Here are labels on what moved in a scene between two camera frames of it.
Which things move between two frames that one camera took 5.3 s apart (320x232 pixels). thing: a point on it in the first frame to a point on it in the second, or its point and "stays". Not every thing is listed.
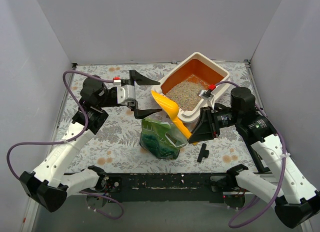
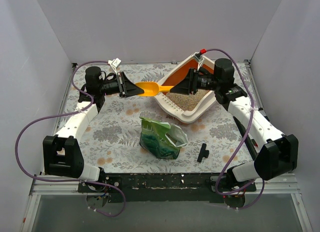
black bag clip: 203,152 stays
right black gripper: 212,122 to 193,82
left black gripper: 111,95 to 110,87
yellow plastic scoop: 172,108 to 152,89
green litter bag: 161,140 stays
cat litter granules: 185,94 stays
